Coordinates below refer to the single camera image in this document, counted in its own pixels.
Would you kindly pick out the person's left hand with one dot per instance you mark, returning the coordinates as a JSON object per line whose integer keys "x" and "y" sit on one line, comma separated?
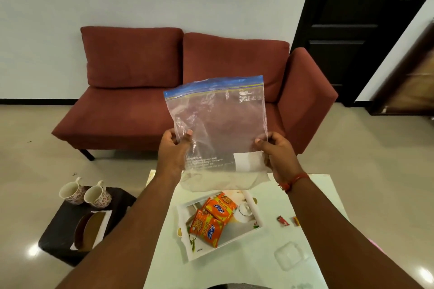
{"x": 171, "y": 156}

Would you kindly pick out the person's right hand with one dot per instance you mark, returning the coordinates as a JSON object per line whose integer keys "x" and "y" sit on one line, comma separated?
{"x": 281, "y": 158}

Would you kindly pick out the clear zip bag blue seal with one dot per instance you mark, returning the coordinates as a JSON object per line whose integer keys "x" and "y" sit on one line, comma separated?
{"x": 217, "y": 119}

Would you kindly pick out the red candy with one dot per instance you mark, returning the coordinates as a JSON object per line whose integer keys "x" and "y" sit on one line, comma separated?
{"x": 282, "y": 221}

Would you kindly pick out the yellow brown candy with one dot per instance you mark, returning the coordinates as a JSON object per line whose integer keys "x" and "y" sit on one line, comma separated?
{"x": 296, "y": 221}

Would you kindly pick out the floral mug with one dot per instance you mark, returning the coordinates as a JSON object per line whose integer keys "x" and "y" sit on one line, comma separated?
{"x": 98, "y": 195}
{"x": 71, "y": 192}

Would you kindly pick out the white floral tray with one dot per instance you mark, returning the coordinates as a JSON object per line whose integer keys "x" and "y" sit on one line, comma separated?
{"x": 237, "y": 234}

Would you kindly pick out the stack of white napkins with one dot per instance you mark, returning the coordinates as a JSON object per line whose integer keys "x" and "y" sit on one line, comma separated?
{"x": 106, "y": 219}

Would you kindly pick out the person's left forearm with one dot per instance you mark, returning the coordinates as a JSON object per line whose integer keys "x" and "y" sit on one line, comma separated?
{"x": 129, "y": 241}

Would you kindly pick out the person's right forearm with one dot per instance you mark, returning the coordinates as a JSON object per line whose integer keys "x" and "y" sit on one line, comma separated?
{"x": 339, "y": 241}

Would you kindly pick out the red fabric sofa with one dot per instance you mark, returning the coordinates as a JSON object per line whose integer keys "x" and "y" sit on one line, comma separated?
{"x": 118, "y": 116}

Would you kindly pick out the black sofa leg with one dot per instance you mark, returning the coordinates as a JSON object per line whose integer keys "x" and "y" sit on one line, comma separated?
{"x": 87, "y": 155}

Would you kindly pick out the clear plastic container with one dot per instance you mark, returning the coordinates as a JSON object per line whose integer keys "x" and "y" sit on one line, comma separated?
{"x": 291, "y": 256}

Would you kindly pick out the red sofa back cushion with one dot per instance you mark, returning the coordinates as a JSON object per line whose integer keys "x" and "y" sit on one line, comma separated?
{"x": 132, "y": 56}
{"x": 234, "y": 58}

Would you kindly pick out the black plastic stool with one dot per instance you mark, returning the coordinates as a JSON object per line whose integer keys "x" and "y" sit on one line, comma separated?
{"x": 57, "y": 227}

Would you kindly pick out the brown wooden board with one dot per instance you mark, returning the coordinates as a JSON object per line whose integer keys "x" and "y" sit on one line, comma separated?
{"x": 410, "y": 89}

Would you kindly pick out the black door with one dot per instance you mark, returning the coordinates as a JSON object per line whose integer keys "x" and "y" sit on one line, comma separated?
{"x": 346, "y": 11}

